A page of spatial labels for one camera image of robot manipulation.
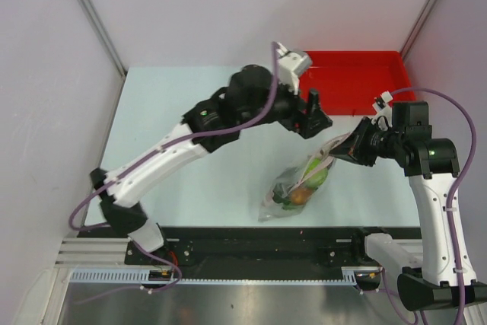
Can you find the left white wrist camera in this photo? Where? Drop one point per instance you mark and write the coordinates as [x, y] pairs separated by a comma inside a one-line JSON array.
[[292, 64]]

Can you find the red plastic tray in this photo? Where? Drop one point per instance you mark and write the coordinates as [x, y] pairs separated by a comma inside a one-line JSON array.
[[348, 81]]

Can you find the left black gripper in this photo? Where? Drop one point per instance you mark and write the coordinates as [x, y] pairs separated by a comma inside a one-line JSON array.
[[297, 120]]

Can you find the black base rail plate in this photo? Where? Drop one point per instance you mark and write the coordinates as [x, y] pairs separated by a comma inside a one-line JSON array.
[[332, 246]]

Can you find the orange fake fruit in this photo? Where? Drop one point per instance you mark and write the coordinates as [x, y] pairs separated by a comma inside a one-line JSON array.
[[300, 195]]

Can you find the green fake lime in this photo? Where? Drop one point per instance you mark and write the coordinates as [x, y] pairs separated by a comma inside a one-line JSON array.
[[317, 179]]

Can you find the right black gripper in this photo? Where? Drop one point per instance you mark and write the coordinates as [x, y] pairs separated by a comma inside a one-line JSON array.
[[354, 145]]

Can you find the right aluminium corner post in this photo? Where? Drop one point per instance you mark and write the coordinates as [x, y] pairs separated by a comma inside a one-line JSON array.
[[417, 27]]

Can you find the white cable duct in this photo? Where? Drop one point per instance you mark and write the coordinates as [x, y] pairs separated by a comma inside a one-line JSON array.
[[345, 276]]

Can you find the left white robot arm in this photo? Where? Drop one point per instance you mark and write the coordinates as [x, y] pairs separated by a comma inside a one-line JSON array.
[[254, 96]]

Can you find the aluminium corner post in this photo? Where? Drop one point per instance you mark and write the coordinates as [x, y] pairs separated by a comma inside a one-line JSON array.
[[100, 31], [417, 27]]

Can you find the left aluminium corner post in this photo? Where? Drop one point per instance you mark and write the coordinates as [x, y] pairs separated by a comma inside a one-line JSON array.
[[100, 31]]

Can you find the clear zip top bag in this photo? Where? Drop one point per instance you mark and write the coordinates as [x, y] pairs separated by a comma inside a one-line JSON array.
[[293, 177]]

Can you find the green fake lettuce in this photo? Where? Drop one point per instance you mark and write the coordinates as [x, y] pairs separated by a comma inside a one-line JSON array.
[[281, 197]]

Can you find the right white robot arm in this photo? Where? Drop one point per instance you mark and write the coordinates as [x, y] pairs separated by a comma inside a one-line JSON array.
[[444, 276]]

